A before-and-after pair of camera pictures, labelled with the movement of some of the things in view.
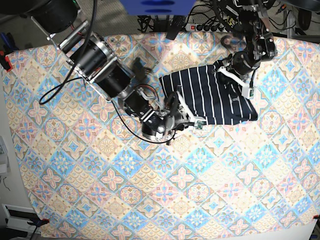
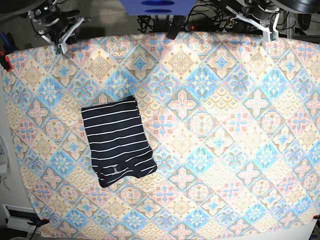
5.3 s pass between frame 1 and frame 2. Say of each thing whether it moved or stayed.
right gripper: moved
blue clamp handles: stayed
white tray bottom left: stayed
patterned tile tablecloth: stayed
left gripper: moved
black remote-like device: stayed
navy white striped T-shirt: moved
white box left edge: stayed
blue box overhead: stayed
